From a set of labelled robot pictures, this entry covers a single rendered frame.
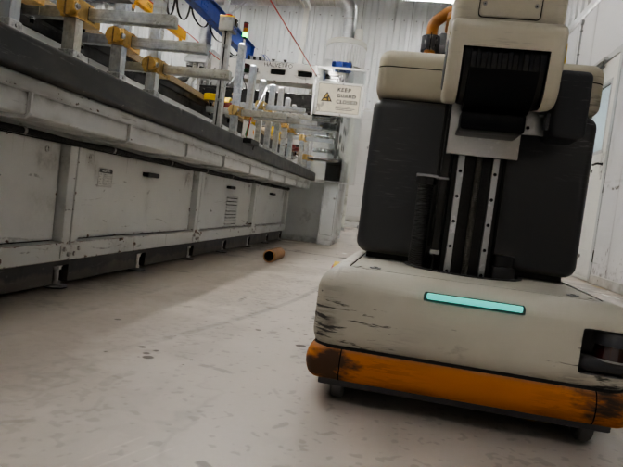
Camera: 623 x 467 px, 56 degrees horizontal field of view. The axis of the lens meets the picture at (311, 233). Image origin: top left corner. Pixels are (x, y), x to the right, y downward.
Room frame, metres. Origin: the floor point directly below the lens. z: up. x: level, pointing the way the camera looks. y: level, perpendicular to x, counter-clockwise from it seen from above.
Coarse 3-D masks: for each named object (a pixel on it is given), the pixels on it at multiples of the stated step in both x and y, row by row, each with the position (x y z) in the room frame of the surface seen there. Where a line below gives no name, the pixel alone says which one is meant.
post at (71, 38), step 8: (64, 24) 1.54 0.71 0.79; (72, 24) 1.53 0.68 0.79; (80, 24) 1.55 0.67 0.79; (64, 32) 1.54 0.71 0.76; (72, 32) 1.53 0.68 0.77; (80, 32) 1.56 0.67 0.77; (64, 40) 1.54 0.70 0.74; (72, 40) 1.53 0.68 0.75; (80, 40) 1.56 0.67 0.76; (72, 48) 1.53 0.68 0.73; (80, 48) 1.57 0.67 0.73
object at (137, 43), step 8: (88, 32) 1.85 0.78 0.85; (88, 40) 1.84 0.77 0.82; (96, 40) 1.84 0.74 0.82; (104, 40) 1.84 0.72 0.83; (136, 40) 1.82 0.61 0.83; (144, 40) 1.82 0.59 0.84; (152, 40) 1.81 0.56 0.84; (160, 40) 1.81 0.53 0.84; (168, 40) 1.80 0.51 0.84; (136, 48) 1.84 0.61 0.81; (144, 48) 1.83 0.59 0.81; (152, 48) 1.82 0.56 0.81; (160, 48) 1.81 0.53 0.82; (168, 48) 1.80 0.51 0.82; (176, 48) 1.80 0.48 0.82; (184, 48) 1.80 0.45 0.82; (192, 48) 1.79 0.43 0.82; (200, 48) 1.79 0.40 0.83; (208, 48) 1.81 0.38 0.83
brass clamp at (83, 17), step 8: (64, 0) 1.51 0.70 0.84; (72, 0) 1.51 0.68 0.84; (80, 0) 1.53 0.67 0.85; (64, 8) 1.51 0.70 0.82; (72, 8) 1.51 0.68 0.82; (80, 8) 1.53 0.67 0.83; (88, 8) 1.57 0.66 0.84; (64, 16) 1.54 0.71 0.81; (72, 16) 1.53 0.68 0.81; (80, 16) 1.54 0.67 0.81; (88, 24) 1.59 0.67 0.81; (96, 24) 1.62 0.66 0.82
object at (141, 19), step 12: (24, 12) 1.60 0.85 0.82; (36, 12) 1.59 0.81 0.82; (48, 12) 1.59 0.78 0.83; (96, 12) 1.57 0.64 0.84; (108, 12) 1.57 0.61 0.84; (120, 12) 1.56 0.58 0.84; (132, 12) 1.56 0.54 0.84; (144, 12) 1.55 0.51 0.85; (120, 24) 1.59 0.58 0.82; (132, 24) 1.57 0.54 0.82; (144, 24) 1.56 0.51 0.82; (156, 24) 1.55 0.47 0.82; (168, 24) 1.54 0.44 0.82
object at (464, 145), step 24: (480, 48) 1.16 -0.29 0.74; (504, 48) 1.16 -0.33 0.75; (480, 72) 1.15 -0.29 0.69; (504, 72) 1.14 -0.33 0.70; (528, 72) 1.13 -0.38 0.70; (576, 72) 1.25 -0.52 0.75; (456, 96) 1.22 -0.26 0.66; (480, 96) 1.18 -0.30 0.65; (504, 96) 1.16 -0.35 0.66; (528, 96) 1.15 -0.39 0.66; (576, 96) 1.25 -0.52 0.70; (456, 120) 1.35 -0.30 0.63; (480, 120) 1.22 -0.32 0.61; (504, 120) 1.21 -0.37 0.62; (528, 120) 1.33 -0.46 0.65; (552, 120) 1.26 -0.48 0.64; (576, 120) 1.25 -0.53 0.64; (456, 144) 1.35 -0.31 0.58; (480, 144) 1.34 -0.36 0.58; (504, 144) 1.33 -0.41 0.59
